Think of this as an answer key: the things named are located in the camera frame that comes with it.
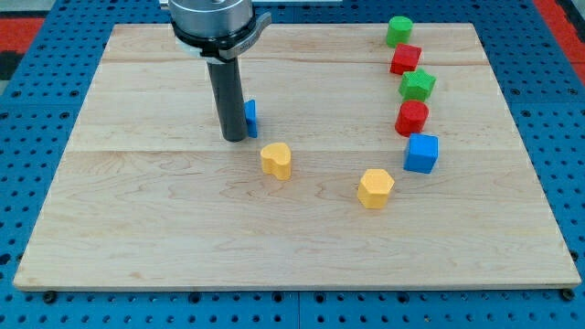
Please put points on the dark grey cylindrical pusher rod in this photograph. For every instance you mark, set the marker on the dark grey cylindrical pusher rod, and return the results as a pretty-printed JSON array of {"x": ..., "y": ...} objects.
[{"x": 226, "y": 85}]

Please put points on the blue triangle block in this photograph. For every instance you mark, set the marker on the blue triangle block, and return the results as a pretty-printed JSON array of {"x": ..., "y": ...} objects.
[{"x": 251, "y": 118}]

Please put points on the yellow heart block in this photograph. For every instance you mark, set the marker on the yellow heart block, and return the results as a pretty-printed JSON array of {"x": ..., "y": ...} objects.
[{"x": 276, "y": 160}]

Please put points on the light wooden board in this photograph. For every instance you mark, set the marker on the light wooden board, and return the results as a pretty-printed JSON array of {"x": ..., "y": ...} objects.
[{"x": 149, "y": 197}]

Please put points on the red cube block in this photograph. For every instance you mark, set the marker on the red cube block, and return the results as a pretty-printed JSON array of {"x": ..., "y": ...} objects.
[{"x": 405, "y": 59}]

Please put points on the green cylinder block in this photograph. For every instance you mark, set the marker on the green cylinder block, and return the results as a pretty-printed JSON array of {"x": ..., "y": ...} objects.
[{"x": 399, "y": 30}]

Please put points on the yellow hexagon block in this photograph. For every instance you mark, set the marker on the yellow hexagon block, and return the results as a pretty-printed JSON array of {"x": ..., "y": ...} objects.
[{"x": 374, "y": 188}]

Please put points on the red cylinder block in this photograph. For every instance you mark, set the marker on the red cylinder block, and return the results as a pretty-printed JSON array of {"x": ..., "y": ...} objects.
[{"x": 412, "y": 117}]

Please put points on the green star block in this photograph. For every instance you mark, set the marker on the green star block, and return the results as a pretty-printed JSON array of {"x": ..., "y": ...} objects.
[{"x": 416, "y": 85}]

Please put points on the blue cube block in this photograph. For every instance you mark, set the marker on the blue cube block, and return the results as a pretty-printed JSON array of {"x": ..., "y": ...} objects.
[{"x": 421, "y": 153}]

